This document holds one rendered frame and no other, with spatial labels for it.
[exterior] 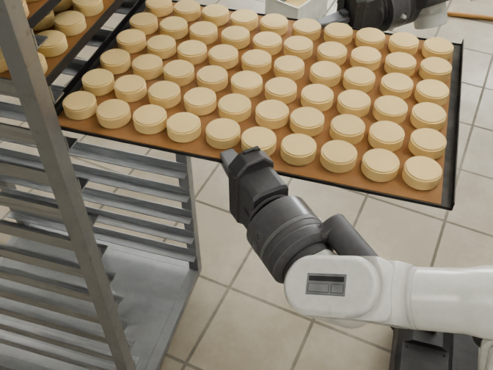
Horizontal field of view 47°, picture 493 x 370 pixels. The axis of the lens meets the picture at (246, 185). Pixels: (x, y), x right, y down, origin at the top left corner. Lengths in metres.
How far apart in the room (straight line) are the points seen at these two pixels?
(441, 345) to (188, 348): 0.74
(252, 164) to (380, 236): 1.45
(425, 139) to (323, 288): 0.32
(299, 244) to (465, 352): 1.14
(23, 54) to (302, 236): 0.41
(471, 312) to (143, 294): 1.32
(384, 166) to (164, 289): 1.12
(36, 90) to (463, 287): 0.57
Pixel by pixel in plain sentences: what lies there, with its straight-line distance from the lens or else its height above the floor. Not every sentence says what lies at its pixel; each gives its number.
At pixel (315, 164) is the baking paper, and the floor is 1.07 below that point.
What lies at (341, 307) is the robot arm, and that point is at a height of 1.12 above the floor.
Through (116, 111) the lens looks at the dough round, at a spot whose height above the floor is 1.09.
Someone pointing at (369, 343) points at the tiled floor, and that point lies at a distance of 1.88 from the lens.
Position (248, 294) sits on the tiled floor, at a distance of 1.93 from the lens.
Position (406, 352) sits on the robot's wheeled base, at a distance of 1.67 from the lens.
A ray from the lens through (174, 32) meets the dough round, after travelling 1.04.
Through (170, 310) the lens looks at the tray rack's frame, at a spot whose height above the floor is 0.15.
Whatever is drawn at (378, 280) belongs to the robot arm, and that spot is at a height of 1.15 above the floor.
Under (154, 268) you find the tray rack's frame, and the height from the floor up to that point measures 0.15.
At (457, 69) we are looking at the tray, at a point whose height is 1.07.
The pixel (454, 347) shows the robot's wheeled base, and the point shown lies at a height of 0.17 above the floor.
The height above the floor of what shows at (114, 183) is 0.50.
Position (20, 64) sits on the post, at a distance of 0.79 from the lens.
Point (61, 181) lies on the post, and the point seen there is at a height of 1.00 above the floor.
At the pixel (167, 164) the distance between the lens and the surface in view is 1.48.
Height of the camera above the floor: 1.63
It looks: 46 degrees down
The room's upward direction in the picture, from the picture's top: straight up
